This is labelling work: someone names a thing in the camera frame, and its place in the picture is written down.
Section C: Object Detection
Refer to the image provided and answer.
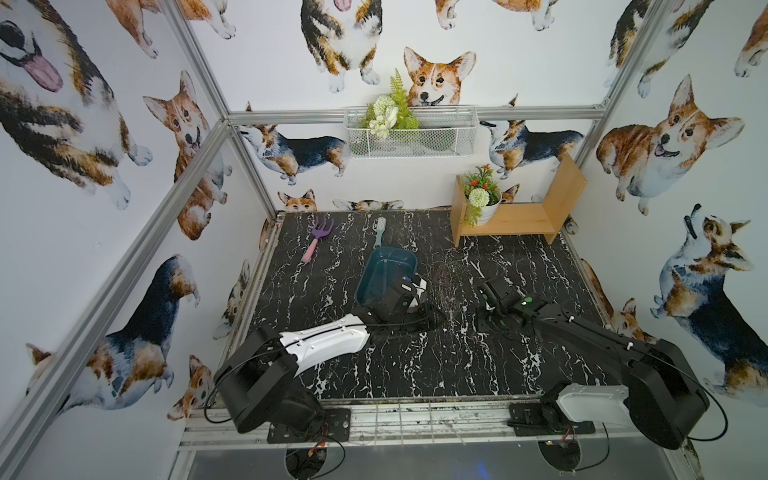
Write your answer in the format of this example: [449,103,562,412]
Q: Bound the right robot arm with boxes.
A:
[476,278,710,450]

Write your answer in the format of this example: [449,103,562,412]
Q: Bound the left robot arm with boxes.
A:
[211,277,446,438]

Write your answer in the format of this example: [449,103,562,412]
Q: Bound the teal plastic storage box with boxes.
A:
[356,246,418,307]

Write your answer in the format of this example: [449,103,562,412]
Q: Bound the wooden corner shelf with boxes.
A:
[450,154,587,248]

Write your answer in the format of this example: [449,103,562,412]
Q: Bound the purple pink toy fork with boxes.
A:
[301,219,335,263]

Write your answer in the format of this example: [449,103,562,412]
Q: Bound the potted flower white pot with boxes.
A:
[461,164,502,227]

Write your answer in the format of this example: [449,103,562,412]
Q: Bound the white green artificial flowers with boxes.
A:
[360,70,420,140]

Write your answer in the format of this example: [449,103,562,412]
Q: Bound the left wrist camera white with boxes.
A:
[411,278,428,302]

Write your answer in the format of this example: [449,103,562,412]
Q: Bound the light teal brush handle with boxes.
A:
[374,217,387,249]

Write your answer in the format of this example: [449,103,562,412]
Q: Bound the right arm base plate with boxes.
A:
[507,402,596,437]

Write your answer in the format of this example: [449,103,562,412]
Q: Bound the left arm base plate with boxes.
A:
[267,408,352,444]

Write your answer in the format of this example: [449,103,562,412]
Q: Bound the white wire wall basket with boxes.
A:
[343,106,479,159]

